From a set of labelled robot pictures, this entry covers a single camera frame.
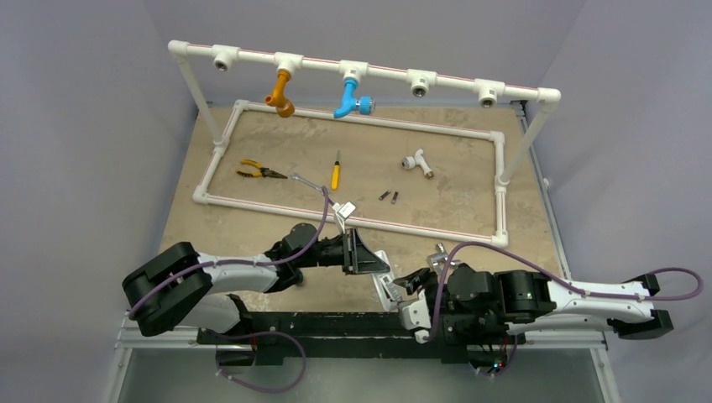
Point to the white AC remote control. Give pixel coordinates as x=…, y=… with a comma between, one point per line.
x=386, y=289

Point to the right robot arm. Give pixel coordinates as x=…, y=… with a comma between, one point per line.
x=477, y=307

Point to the aluminium table frame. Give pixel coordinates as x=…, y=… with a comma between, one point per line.
x=479, y=185

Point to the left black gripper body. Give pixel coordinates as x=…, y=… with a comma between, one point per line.
x=336, y=253

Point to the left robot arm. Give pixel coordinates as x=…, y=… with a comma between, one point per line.
x=182, y=287

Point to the white PVC pipe frame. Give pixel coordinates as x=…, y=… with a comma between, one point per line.
x=488, y=92

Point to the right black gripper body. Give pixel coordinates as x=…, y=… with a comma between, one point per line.
x=428, y=281

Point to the orange plastic faucet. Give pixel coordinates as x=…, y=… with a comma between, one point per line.
x=277, y=99

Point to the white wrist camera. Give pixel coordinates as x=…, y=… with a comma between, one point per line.
x=342, y=211
x=415, y=317

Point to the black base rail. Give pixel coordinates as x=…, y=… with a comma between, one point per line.
x=268, y=338

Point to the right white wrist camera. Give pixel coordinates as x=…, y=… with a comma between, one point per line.
x=415, y=317

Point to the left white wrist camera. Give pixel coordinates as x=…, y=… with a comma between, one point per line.
x=342, y=211

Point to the blue plastic faucet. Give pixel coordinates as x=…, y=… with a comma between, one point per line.
x=351, y=104

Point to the yellow handled screwdriver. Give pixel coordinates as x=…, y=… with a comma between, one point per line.
x=336, y=171

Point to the white plastic faucet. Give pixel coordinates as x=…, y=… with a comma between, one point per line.
x=418, y=160

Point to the small silver wrench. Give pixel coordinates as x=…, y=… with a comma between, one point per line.
x=321, y=189

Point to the yellow handled pliers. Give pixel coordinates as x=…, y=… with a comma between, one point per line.
x=258, y=171

